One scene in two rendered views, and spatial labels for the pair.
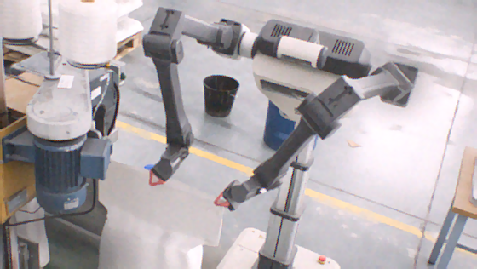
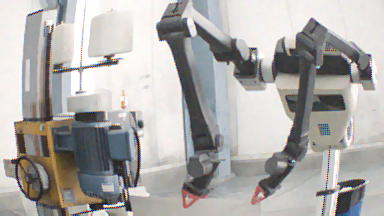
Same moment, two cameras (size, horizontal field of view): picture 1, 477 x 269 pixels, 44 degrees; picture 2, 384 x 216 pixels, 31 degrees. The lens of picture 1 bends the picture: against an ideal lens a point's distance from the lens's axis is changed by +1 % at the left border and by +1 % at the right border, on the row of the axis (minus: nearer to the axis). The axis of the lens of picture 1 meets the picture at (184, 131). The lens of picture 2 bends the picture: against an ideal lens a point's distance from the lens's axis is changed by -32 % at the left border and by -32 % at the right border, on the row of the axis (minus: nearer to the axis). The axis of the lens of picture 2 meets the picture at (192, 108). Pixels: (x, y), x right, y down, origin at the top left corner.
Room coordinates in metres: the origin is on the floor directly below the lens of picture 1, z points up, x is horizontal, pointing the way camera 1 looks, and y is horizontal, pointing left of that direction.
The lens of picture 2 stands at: (-1.36, -0.14, 1.50)
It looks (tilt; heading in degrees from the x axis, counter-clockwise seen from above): 3 degrees down; 4
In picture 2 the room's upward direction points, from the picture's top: 3 degrees counter-clockwise
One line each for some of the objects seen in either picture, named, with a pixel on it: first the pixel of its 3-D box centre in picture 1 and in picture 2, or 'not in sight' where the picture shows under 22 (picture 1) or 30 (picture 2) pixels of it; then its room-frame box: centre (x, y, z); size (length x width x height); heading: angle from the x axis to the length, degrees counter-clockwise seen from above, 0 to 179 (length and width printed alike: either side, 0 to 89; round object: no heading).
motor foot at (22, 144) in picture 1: (29, 146); (69, 139); (1.41, 0.45, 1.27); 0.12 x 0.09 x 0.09; 155
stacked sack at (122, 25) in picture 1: (108, 30); not in sight; (5.14, 0.82, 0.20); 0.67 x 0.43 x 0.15; 155
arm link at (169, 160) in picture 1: (174, 151); (204, 156); (1.57, 0.03, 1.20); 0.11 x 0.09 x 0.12; 157
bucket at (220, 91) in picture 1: (219, 97); not in sight; (4.12, -0.25, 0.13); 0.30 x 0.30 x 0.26
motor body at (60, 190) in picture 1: (60, 169); (94, 161); (1.41, 0.36, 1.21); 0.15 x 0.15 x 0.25
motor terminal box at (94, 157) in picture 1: (95, 161); (122, 149); (1.41, 0.25, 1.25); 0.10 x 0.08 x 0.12; 0
